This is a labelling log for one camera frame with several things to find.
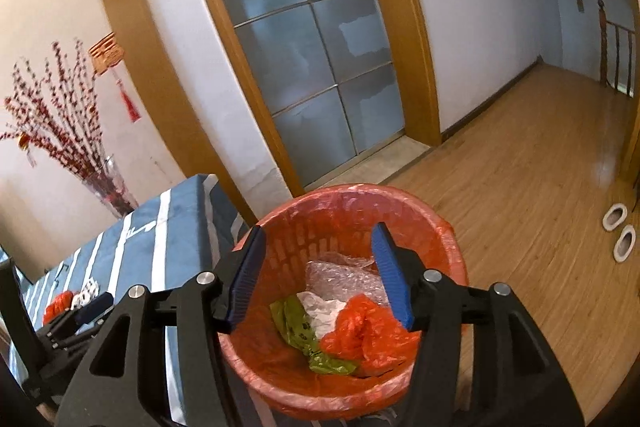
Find red plastic bag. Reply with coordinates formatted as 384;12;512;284
42;291;74;325

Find white paw print bag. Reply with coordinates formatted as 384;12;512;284
70;277;100;310

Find orange plastic bag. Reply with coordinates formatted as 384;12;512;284
320;295;420;377

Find green paw print bag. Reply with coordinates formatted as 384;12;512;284
269;295;358;376

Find clear bubble wrap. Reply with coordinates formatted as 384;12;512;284
305;251;390;308

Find clear white plastic bag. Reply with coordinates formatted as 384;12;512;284
297;291;346;340

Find orange trash basket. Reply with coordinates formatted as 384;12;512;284
219;184;468;421

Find blue striped tablecloth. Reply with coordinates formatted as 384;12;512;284
1;174;264;426

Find glass vase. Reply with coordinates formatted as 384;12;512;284
82;155;139;219

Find white slipper far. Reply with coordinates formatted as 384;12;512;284
602;202;628;232

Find small red lantern ornament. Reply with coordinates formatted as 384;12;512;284
18;133;30;150

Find red berry branches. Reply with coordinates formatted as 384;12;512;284
1;39;107;181

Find red knot tassel ornament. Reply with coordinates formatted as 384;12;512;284
89;32;141;122

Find wooden stair railing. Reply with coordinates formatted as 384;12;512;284
598;0;636;98

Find frosted glass sliding door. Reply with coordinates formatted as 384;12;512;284
224;0;405;185

